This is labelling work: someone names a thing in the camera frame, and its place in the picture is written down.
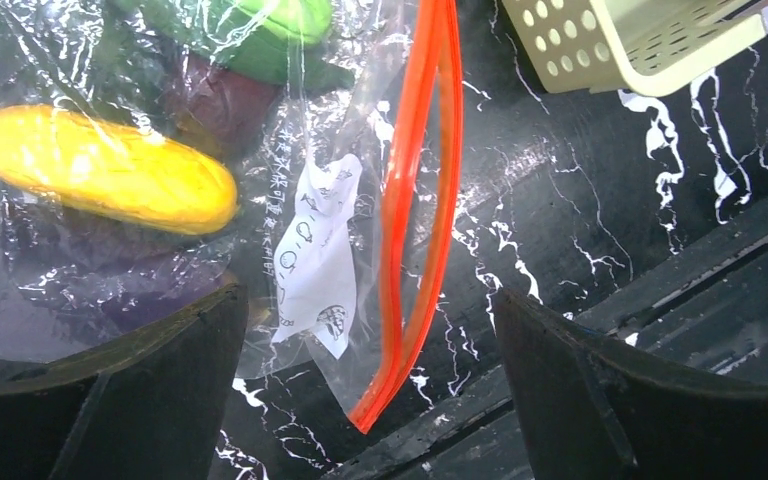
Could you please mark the yellow-green plastic basket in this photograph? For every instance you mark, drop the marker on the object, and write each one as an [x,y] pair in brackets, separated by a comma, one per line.
[650,47]

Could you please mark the green fake cucumber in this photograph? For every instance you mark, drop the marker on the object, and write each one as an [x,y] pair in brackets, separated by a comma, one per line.
[273,42]

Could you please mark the dark purple fake fruit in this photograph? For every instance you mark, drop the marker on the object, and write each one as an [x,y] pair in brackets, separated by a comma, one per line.
[216,110]

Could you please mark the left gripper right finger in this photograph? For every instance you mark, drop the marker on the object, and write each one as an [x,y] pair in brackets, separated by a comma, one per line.
[593,407]

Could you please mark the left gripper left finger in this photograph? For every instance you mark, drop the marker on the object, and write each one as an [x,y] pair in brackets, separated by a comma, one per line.
[147,405]

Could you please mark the clear zip top bag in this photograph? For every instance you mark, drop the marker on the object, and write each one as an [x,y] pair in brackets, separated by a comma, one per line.
[345,205]

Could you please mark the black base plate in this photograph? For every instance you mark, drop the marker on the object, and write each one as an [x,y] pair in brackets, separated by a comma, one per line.
[706,308]

